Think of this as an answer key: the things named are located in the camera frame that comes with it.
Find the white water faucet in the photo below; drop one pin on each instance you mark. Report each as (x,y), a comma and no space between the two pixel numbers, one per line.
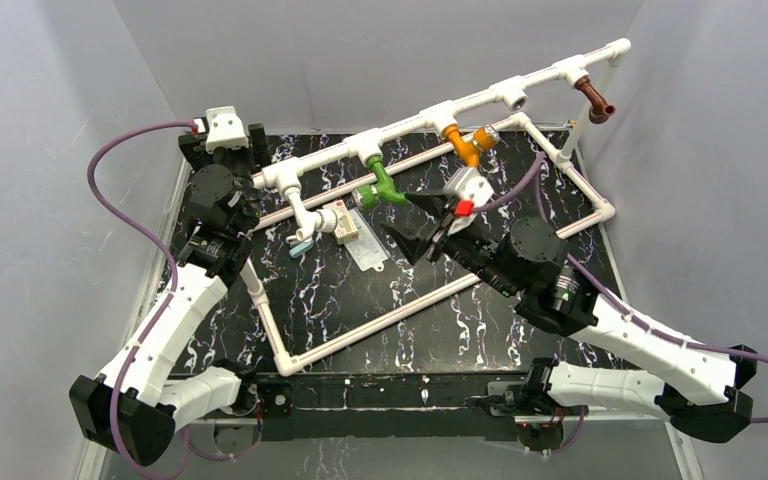
(308,222)

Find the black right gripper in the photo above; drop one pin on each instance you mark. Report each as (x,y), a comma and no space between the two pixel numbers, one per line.
(415,248)

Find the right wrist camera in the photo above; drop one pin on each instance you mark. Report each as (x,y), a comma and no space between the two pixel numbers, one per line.
(467,184)

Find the orange water faucet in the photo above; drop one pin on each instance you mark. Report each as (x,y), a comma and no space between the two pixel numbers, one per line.
(483,139)

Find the aluminium table frame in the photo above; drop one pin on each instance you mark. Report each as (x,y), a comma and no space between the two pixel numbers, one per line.
(324,294)

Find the light blue faucet handle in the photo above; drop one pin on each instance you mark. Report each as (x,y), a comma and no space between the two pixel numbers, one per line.
(298,249)

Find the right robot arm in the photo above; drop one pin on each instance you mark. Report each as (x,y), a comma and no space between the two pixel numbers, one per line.
(698,393)

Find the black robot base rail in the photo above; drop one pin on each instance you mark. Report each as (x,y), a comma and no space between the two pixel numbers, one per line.
(384,404)

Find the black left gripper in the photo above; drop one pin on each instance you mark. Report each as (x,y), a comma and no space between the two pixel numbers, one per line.
(227,155)

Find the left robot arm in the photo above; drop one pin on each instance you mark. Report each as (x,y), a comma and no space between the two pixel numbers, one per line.
(130,407)

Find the small cardboard box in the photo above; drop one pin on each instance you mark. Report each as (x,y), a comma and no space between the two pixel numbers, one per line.
(346,230)

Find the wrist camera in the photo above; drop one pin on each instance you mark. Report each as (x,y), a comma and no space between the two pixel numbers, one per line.
(467,184)
(223,129)

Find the white PVC pipe frame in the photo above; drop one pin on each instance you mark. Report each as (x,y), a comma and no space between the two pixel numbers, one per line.
(600,65)

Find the green water faucet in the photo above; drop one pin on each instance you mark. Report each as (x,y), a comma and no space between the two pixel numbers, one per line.
(382,190)

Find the brown water faucet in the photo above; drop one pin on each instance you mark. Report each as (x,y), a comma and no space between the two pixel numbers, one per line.
(600,110)

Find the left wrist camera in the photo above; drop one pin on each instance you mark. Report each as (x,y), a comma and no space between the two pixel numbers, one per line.
(223,129)

